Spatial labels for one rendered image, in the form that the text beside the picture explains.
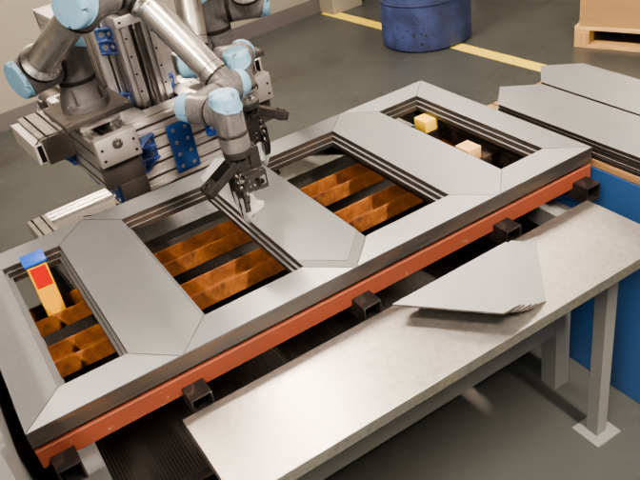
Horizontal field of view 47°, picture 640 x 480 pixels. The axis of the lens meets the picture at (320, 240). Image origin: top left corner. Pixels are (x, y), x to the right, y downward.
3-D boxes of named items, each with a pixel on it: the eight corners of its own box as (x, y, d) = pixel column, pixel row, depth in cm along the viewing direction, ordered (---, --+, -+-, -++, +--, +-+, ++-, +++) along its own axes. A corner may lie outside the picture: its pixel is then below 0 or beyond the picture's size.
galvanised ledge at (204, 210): (432, 124, 274) (431, 116, 273) (98, 271, 226) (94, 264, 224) (399, 109, 289) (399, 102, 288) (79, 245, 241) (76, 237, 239)
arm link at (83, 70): (103, 70, 231) (89, 27, 223) (70, 87, 222) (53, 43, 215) (78, 67, 237) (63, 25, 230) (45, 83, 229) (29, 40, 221)
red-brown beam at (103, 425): (590, 179, 207) (590, 160, 204) (44, 469, 149) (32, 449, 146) (565, 169, 214) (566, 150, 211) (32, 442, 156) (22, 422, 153)
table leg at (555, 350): (568, 381, 247) (574, 210, 210) (554, 390, 245) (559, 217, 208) (553, 370, 252) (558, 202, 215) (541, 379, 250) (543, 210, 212)
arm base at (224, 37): (190, 56, 259) (183, 29, 253) (228, 43, 265) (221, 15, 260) (211, 66, 248) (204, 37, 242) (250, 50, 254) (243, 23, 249)
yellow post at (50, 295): (70, 319, 203) (46, 262, 192) (53, 327, 201) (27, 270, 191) (66, 310, 207) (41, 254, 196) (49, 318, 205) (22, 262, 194)
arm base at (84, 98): (55, 108, 238) (45, 78, 232) (99, 91, 244) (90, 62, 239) (71, 119, 227) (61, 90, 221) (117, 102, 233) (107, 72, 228)
